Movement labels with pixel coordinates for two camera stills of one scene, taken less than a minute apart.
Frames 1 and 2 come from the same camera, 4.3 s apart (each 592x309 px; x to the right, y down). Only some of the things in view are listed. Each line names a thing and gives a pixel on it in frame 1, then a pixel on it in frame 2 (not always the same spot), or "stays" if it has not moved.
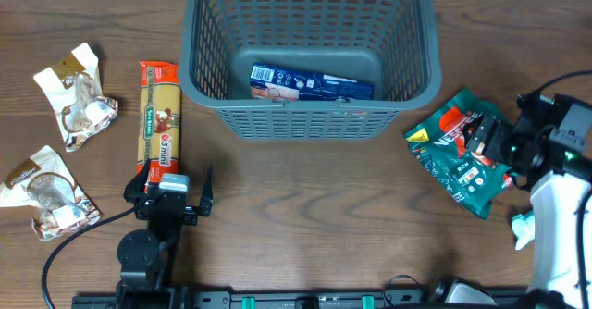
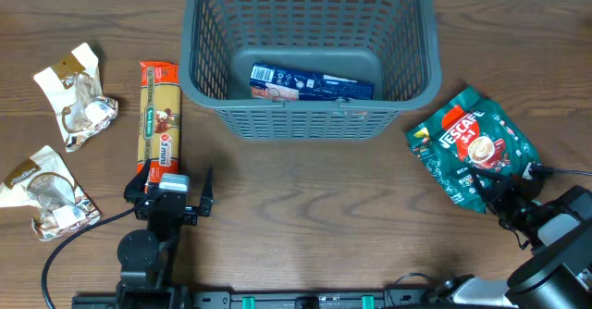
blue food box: (275, 82) stays
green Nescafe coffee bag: (466, 175) stays
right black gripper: (499, 132) → (505, 188)
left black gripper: (135, 192) stays
